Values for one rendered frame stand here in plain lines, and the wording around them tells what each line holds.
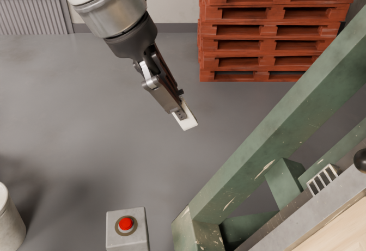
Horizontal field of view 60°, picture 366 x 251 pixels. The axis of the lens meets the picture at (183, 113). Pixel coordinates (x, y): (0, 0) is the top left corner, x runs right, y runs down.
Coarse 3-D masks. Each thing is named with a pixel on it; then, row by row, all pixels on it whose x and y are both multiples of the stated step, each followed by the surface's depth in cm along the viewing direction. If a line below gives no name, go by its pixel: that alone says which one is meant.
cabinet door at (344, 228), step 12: (360, 204) 58; (348, 216) 59; (360, 216) 58; (324, 228) 63; (336, 228) 61; (348, 228) 59; (360, 228) 57; (312, 240) 64; (324, 240) 62; (336, 240) 60; (348, 240) 58; (360, 240) 56
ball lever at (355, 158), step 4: (356, 152) 47; (360, 152) 46; (364, 152) 46; (356, 156) 47; (360, 156) 46; (364, 156) 45; (356, 160) 46; (360, 160) 46; (364, 160) 45; (356, 164) 46; (360, 164) 46; (364, 164) 45; (360, 168) 46; (364, 168) 45; (364, 172) 46
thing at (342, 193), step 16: (352, 176) 59; (320, 192) 64; (336, 192) 61; (352, 192) 58; (304, 208) 66; (320, 208) 63; (336, 208) 60; (288, 224) 68; (304, 224) 65; (320, 224) 62; (272, 240) 70; (288, 240) 67; (304, 240) 66
